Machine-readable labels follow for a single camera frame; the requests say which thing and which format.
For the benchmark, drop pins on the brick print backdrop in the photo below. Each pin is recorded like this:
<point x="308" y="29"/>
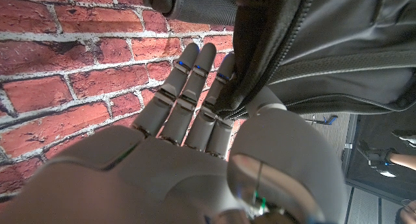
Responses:
<point x="65" y="71"/>

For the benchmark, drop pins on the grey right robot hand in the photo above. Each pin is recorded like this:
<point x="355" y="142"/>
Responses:
<point x="162" y="172"/>

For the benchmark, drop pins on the black backpack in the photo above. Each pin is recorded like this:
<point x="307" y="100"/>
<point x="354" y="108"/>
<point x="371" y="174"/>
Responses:
<point x="325" y="48"/>

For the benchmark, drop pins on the small blue tool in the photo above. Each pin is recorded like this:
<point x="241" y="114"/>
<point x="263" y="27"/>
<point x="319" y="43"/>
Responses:
<point x="330" y="120"/>

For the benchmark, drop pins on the person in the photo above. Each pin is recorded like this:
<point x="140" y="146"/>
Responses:
<point x="403" y="160"/>

